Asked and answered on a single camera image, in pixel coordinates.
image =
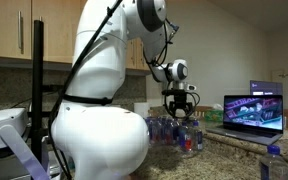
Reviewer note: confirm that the wooden wall cabinet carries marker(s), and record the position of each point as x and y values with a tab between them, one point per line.
4	26

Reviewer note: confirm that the wrapped pack of water bottles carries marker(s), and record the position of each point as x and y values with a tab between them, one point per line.
162	131

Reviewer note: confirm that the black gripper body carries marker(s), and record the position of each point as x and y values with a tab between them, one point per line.
179	96

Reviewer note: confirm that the clear water bottle blue cap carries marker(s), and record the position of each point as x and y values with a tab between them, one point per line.
186	141
198	136
272	166

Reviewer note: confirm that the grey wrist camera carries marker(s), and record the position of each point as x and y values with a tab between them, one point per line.
191	87

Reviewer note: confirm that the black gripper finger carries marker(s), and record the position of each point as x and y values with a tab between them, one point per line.
172	110
189	110

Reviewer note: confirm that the silver open laptop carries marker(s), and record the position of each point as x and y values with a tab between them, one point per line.
252	111

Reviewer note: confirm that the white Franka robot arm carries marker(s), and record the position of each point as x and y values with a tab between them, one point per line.
100	66

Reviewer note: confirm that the white VR headset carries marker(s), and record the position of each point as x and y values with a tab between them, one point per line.
4	121

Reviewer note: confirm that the white paper towel roll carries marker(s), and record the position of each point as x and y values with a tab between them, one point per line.
141	108

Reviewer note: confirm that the black camera stand pole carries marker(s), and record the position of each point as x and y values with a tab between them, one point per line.
37	66

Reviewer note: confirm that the purple screen monitor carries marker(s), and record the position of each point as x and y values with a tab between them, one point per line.
265	87

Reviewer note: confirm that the green tissue box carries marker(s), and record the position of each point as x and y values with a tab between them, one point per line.
214	115

